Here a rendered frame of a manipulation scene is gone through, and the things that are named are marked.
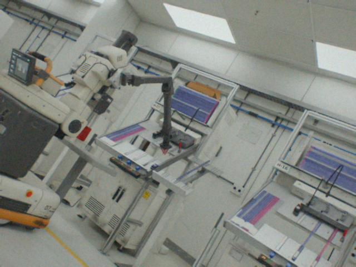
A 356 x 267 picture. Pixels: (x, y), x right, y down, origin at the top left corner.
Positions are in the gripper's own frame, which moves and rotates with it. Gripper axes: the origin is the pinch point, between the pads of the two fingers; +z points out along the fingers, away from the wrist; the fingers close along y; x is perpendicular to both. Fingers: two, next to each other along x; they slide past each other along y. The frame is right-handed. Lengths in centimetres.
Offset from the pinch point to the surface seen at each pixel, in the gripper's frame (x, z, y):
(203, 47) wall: -257, -28, 155
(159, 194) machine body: 11.9, 34.6, -10.1
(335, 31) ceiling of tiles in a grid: -195, -103, -52
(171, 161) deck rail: 1.5, 2.2, -10.2
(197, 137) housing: -38.4, -7.1, -6.6
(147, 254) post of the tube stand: 59, 48, -43
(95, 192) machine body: 37, 54, 49
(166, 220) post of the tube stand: 40, 26, -42
